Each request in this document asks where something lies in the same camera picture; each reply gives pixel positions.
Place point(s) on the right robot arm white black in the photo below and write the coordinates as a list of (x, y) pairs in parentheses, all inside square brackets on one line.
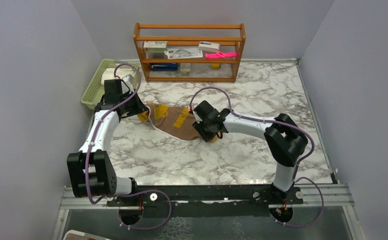
[(286, 141)]

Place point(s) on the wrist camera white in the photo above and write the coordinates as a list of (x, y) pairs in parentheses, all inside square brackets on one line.
[(127, 84), (197, 113)]

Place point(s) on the brown yellow cloth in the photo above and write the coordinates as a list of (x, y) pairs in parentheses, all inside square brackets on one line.
[(175, 122)]

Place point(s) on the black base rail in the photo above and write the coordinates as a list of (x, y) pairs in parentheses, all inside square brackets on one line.
[(198, 201)]

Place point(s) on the white towel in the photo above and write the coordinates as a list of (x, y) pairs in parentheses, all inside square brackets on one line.
[(108, 73)]

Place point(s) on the pink tool on shelf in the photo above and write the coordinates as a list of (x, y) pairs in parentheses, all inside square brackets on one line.
[(220, 55)]

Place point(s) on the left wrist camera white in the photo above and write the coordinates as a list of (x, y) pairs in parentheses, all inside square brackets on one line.
[(127, 84)]

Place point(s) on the white device on shelf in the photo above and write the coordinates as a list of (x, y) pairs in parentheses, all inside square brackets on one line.
[(209, 46)]

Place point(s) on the small green white box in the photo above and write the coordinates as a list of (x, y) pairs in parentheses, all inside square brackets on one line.
[(185, 69)]

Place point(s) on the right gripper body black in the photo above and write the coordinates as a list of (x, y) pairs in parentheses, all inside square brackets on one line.
[(205, 129)]

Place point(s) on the ruler set package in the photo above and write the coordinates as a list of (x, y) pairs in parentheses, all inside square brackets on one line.
[(183, 53)]

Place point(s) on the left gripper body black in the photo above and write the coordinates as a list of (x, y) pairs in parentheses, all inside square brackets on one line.
[(132, 106)]

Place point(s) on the wooden shelf rack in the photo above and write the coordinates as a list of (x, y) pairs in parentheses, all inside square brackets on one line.
[(231, 37)]

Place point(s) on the blue object lower shelf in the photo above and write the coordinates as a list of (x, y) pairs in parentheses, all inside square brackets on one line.
[(164, 67)]

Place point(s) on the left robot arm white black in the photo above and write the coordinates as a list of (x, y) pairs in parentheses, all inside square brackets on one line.
[(90, 169)]

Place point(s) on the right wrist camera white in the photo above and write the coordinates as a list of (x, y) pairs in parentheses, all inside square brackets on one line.
[(197, 113)]

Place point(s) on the green plastic basket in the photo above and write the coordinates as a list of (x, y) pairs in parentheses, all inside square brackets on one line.
[(95, 90)]

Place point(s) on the white box red label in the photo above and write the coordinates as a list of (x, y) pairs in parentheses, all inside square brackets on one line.
[(155, 45)]

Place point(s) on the white red object bottom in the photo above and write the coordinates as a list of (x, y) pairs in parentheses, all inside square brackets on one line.
[(78, 235)]

